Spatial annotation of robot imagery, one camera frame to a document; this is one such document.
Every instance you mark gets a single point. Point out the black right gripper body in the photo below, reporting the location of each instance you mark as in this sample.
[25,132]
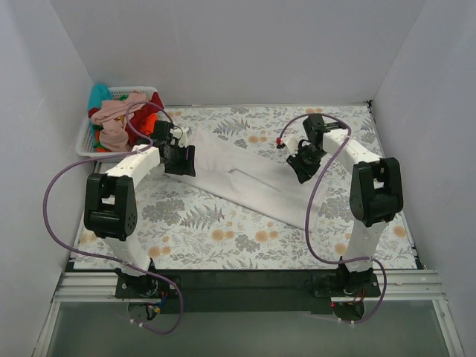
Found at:
[303,162]

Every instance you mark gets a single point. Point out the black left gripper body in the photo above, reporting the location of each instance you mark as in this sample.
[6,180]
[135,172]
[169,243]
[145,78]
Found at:
[178,159]

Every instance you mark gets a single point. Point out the white t shirt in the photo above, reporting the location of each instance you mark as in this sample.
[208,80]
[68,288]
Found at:
[248,179]

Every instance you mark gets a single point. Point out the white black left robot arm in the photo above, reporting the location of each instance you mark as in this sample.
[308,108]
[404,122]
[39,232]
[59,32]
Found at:
[111,209]

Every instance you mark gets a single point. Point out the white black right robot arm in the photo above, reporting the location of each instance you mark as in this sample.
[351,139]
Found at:
[375,199]

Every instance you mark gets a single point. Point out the orange t shirt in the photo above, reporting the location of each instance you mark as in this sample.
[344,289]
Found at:
[149,123]

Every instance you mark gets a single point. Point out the red t shirt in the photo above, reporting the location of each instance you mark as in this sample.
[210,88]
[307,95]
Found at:
[139,113]

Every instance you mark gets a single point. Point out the floral patterned table mat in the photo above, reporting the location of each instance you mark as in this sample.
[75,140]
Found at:
[181,226]

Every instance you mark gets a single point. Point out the pink t shirt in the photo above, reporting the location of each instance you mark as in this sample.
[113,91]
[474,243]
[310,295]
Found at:
[112,118]

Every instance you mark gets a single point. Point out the green garment in basket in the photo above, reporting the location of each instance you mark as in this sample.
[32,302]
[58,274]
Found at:
[98,147]

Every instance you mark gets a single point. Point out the white plastic laundry basket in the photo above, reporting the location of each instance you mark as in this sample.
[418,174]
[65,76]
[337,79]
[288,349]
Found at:
[85,137]

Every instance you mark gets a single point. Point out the teal t shirt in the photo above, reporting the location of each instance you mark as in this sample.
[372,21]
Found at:
[99,93]

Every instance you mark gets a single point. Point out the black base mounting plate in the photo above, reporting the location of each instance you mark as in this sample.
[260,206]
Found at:
[247,290]

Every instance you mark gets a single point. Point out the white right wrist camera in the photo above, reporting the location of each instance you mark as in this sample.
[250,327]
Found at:
[289,142]

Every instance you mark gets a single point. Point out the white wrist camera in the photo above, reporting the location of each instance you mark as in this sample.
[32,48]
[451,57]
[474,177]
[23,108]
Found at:
[289,142]
[180,136]

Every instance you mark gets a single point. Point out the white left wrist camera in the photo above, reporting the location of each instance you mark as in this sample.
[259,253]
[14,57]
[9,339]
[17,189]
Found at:
[180,136]

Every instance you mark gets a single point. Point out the aluminium frame rail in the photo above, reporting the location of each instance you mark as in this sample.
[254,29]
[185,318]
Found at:
[86,287]

